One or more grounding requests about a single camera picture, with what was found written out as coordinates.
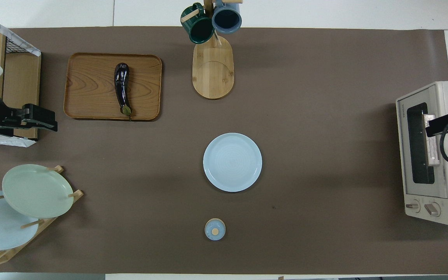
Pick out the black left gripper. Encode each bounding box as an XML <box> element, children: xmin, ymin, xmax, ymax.
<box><xmin>0</xmin><ymin>103</ymin><xmax>58</xmax><ymax>137</ymax></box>

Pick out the glass oven door with handle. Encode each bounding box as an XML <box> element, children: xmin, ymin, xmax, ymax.
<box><xmin>396</xmin><ymin>86</ymin><xmax>448</xmax><ymax>199</ymax></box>

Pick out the dark purple eggplant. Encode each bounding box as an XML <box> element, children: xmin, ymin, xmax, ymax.
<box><xmin>114</xmin><ymin>63</ymin><xmax>133</xmax><ymax>119</ymax></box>

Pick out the light blue ridged plate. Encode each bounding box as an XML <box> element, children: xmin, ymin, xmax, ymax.
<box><xmin>203</xmin><ymin>133</ymin><xmax>263</xmax><ymax>193</ymax></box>

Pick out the wooden two-tier shelf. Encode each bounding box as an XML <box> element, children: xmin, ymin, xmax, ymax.
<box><xmin>0</xmin><ymin>30</ymin><xmax>42</xmax><ymax>140</ymax></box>

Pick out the rectangular wooden tray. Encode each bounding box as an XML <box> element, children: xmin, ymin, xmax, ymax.
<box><xmin>63</xmin><ymin>52</ymin><xmax>163</xmax><ymax>121</ymax></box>

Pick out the pale green plate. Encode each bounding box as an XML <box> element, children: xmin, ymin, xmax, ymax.
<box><xmin>2</xmin><ymin>164</ymin><xmax>74</xmax><ymax>219</ymax></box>

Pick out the wooden plate rack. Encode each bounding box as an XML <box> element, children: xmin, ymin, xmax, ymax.
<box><xmin>0</xmin><ymin>165</ymin><xmax>84</xmax><ymax>269</ymax></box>

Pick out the brown table mat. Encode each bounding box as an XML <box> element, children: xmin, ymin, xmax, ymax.
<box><xmin>0</xmin><ymin>26</ymin><xmax>448</xmax><ymax>275</ymax></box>

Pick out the wooden mug tree stand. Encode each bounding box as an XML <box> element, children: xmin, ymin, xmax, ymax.
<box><xmin>180</xmin><ymin>0</ymin><xmax>244</xmax><ymax>100</ymax></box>

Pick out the dark green mug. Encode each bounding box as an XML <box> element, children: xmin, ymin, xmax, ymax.
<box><xmin>180</xmin><ymin>3</ymin><xmax>215</xmax><ymax>44</ymax></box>

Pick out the small blue lid wooden knob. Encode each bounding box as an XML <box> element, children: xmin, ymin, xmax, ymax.
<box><xmin>204</xmin><ymin>218</ymin><xmax>226</xmax><ymax>241</ymax></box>

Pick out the blue mug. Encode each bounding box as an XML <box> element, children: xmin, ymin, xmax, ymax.
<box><xmin>212</xmin><ymin>0</ymin><xmax>243</xmax><ymax>34</ymax></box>

